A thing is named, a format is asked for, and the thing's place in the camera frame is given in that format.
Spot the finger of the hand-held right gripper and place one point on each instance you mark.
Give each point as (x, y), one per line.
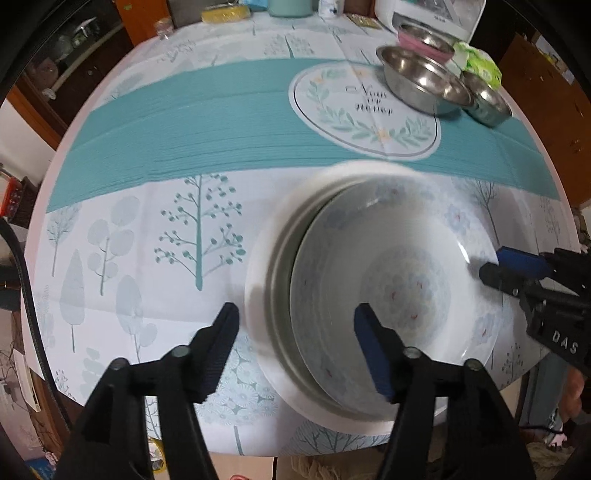
(521, 261)
(501, 279)

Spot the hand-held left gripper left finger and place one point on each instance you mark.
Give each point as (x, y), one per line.
(217, 355)

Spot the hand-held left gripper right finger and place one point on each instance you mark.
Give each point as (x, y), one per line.
(374, 350)

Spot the large white plate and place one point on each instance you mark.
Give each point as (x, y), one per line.
(263, 295)

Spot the floral white plate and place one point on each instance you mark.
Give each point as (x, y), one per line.
(392, 258)

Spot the green plate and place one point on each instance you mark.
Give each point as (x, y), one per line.
(284, 286)

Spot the small steel bowl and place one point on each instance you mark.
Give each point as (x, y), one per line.
(485, 99)

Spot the large steel bowl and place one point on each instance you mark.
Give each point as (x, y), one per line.
(415, 74)

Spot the pink steel bowl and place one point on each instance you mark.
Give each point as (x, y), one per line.
(420, 44)

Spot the wooden cabinet with shelves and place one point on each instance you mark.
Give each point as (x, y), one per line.
(545, 115)

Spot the white router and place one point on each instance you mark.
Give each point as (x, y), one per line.
(27, 383)

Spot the green tissue pack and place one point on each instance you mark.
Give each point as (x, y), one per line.
(482, 67)

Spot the white countertop appliance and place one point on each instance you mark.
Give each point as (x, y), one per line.
(429, 18)

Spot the red plastic holder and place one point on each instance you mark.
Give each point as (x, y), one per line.
(10, 198)

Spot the gold foil packet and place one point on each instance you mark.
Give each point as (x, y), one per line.
(364, 21)

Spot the white pill bottle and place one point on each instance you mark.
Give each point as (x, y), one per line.
(330, 8)

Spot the dark wooden kitchen cabinet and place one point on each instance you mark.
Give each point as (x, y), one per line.
(69, 69)

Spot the small glass cup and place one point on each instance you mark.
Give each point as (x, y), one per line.
(163, 28)

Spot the yellow sponge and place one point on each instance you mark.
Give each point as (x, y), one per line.
(226, 13)

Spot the teal canister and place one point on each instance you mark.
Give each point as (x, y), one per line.
(291, 7)

